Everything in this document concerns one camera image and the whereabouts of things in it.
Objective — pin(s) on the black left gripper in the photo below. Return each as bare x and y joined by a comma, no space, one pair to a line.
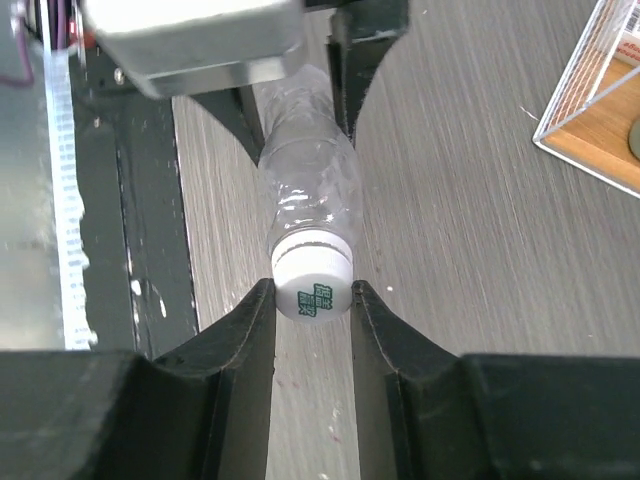
361,34

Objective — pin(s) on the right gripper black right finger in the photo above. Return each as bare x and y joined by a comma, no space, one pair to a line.
424,413

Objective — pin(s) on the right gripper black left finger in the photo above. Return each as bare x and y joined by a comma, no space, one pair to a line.
200,411

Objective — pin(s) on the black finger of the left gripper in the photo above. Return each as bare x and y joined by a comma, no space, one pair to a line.
237,110

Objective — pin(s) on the clear plastic bottle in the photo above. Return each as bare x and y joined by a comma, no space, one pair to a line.
308,164

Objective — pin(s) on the white bottle cap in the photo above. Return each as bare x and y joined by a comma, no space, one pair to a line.
313,273

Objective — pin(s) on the white box, bottom shelf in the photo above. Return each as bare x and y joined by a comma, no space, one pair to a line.
628,50

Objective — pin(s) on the glass jar, bottom shelf front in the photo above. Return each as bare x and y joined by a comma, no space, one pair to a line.
634,139

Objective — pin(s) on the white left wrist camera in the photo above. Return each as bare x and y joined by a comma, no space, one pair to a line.
171,48

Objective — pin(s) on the white slotted cable duct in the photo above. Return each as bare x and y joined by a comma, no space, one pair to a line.
67,201

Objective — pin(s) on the white wire shelf rack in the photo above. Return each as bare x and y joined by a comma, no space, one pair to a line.
587,120

